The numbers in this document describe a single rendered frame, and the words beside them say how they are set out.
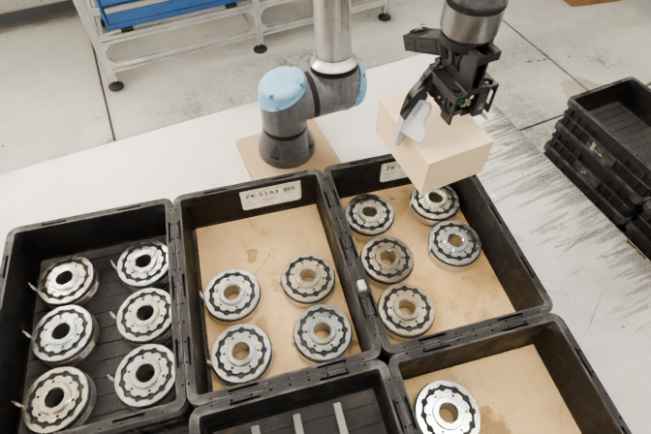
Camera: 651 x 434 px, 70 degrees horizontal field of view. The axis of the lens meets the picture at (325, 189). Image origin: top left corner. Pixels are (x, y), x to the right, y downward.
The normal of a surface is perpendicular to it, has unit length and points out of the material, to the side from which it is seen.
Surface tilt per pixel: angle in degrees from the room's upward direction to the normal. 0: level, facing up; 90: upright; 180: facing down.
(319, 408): 0
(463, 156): 90
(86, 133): 0
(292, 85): 7
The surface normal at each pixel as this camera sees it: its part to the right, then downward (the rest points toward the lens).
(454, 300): 0.00, -0.62
